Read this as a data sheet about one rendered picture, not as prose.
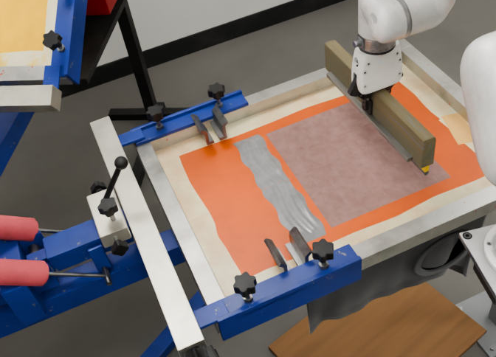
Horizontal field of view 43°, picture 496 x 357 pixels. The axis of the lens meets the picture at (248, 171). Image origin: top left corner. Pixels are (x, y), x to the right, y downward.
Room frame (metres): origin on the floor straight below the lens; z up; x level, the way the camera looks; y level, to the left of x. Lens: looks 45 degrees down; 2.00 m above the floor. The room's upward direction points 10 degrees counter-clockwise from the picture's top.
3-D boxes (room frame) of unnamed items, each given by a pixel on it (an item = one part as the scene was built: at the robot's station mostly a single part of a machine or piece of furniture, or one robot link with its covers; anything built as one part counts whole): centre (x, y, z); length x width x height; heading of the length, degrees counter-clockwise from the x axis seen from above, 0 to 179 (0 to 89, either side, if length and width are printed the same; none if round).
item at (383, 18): (1.00, -0.30, 1.33); 0.15 x 0.10 x 0.11; 14
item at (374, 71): (1.04, -0.30, 1.20); 0.10 x 0.08 x 0.11; 106
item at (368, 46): (1.04, -0.29, 1.26); 0.09 x 0.07 x 0.03; 106
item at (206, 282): (1.01, -0.19, 0.97); 0.79 x 0.58 x 0.04; 106
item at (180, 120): (1.21, 0.12, 0.98); 0.30 x 0.05 x 0.07; 106
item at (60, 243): (0.85, 0.35, 1.02); 0.17 x 0.06 x 0.05; 106
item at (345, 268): (0.68, -0.04, 0.98); 0.30 x 0.05 x 0.07; 106
